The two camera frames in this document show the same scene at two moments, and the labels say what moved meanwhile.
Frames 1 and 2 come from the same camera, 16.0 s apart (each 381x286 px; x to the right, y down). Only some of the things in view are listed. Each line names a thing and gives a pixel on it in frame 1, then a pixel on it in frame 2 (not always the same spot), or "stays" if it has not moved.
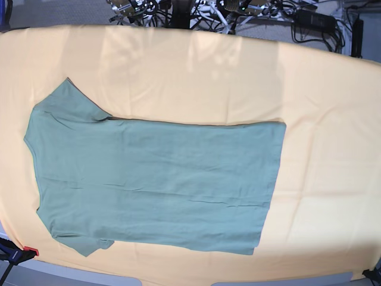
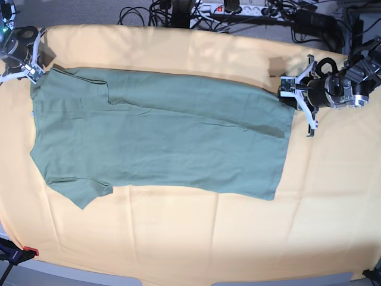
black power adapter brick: [308, 20] stays
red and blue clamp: [10, 252] stays
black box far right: [357, 38] stays
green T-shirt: [100, 180] → [94, 128]
